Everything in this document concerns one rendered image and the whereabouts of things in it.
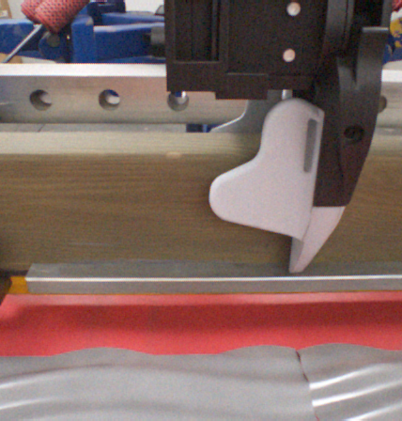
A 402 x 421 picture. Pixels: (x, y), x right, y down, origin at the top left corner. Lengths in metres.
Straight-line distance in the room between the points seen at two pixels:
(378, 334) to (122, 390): 0.15
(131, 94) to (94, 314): 0.24
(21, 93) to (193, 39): 0.30
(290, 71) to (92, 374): 0.16
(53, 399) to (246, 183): 0.14
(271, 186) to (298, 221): 0.02
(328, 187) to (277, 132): 0.03
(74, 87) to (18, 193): 0.23
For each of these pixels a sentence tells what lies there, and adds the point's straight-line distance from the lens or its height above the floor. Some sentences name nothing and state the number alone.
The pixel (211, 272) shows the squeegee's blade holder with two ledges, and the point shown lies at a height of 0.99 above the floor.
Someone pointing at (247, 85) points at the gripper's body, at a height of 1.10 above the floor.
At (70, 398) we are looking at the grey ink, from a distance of 0.22.
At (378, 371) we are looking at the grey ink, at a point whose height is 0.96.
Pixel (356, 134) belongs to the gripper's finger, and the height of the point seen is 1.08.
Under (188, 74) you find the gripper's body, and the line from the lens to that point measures 0.16.
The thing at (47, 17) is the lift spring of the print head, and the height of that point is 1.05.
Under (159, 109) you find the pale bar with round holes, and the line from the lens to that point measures 0.42.
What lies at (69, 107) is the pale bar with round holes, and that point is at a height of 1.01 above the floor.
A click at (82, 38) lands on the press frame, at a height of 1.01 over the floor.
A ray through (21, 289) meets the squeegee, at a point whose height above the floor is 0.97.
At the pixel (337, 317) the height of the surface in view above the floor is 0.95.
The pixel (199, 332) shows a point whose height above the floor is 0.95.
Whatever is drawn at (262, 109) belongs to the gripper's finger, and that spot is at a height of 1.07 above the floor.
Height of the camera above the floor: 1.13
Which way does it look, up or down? 31 degrees down
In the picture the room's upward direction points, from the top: 2 degrees clockwise
